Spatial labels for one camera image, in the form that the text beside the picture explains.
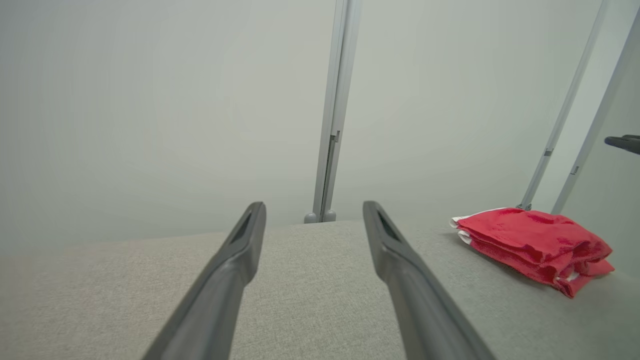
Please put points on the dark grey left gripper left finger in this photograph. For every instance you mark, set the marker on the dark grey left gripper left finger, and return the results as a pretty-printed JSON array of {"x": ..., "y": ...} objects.
[{"x": 215, "y": 300}]

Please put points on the red jersey with black number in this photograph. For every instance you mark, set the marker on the red jersey with black number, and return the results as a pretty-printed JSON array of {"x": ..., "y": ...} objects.
[{"x": 565, "y": 280}]

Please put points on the grey cylindrical post foot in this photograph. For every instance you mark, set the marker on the grey cylindrical post foot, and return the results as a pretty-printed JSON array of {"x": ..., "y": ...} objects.
[
  {"x": 310, "y": 218},
  {"x": 329, "y": 216}
]

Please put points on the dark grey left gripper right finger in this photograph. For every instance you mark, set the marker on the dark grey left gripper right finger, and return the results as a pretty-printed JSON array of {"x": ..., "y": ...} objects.
[{"x": 420, "y": 305}]

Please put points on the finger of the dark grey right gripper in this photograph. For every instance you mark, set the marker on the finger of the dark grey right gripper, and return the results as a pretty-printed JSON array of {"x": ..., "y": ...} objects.
[{"x": 627, "y": 143}]

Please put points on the grey metal partition post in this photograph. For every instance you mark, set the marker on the grey metal partition post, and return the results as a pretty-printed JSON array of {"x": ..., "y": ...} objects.
[
  {"x": 583, "y": 152},
  {"x": 567, "y": 100},
  {"x": 337, "y": 75}
]

